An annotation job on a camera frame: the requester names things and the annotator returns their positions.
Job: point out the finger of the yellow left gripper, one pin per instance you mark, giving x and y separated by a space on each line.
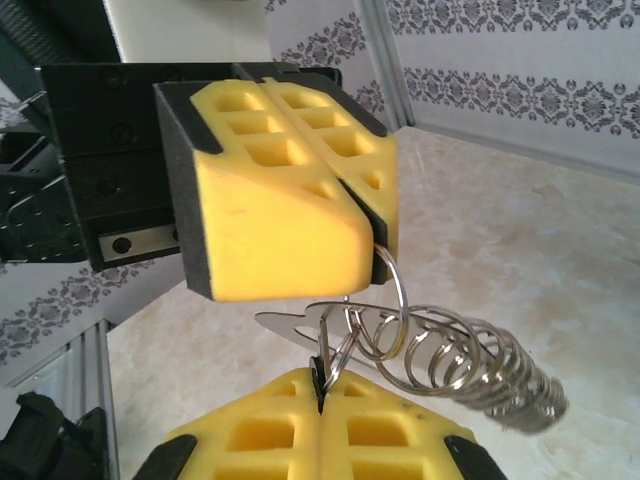
370 165
280 240

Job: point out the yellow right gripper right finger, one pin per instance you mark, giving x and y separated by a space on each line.
400 440

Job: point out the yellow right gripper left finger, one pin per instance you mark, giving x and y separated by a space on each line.
240 440

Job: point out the silver key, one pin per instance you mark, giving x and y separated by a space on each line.
323 350

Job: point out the large silver keyring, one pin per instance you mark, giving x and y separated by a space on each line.
407 305

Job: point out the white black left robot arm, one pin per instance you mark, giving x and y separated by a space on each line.
45 440

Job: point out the aluminium frame post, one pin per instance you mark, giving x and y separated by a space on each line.
390 60

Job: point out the aluminium table edge rail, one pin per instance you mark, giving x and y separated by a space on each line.
65 360

